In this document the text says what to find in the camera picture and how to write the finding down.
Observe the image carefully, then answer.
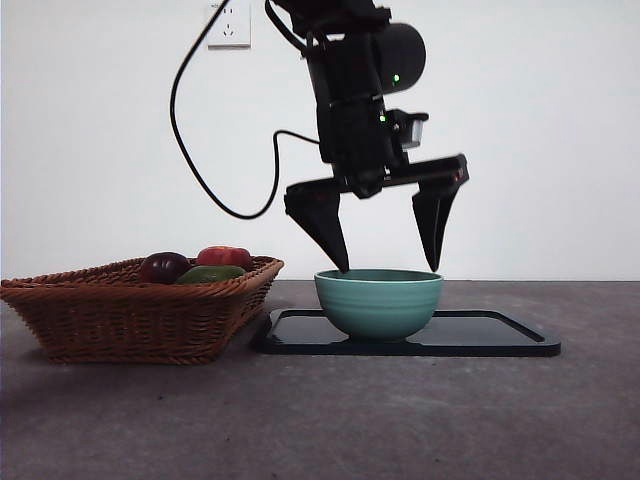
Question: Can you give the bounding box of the brown wicker basket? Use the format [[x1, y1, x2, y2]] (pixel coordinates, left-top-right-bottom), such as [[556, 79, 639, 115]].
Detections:
[[0, 255, 286, 365]]

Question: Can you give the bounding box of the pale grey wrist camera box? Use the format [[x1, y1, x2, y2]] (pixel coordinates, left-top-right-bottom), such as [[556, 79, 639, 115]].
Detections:
[[387, 109, 430, 151]]

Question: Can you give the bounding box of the teal ribbed bowl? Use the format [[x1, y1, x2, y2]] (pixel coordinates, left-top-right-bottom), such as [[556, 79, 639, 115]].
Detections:
[[313, 268, 446, 344]]

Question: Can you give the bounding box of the dark purple fruit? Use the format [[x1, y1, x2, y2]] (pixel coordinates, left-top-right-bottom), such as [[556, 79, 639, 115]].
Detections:
[[138, 251, 192, 285]]

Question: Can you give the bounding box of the dark teal rectangular tray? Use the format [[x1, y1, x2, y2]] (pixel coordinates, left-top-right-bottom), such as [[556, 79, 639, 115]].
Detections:
[[251, 308, 563, 358]]

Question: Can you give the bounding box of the red apple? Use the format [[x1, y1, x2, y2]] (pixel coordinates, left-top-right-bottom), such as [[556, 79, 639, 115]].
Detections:
[[195, 245, 254, 273]]

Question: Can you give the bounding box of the green avocado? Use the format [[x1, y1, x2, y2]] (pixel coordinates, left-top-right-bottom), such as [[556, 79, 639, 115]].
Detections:
[[174, 264, 249, 286]]

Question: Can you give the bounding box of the white wall socket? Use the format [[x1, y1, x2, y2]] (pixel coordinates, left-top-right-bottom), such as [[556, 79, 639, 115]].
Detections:
[[206, 1, 252, 50]]

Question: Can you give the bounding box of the black cable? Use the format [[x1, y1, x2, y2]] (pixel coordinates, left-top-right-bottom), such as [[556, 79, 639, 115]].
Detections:
[[169, 0, 327, 221]]

